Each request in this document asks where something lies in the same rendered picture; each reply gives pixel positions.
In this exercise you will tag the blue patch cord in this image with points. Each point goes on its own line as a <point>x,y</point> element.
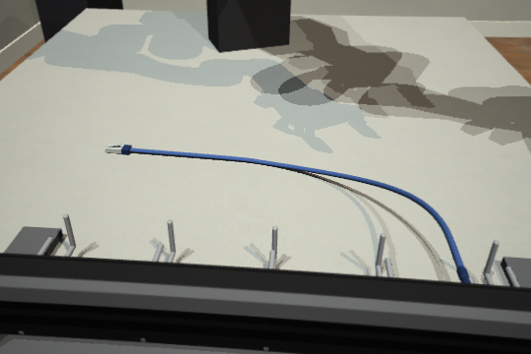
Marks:
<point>461,270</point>

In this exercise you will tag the white ethernet plug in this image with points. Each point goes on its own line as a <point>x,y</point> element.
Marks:
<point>125,149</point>

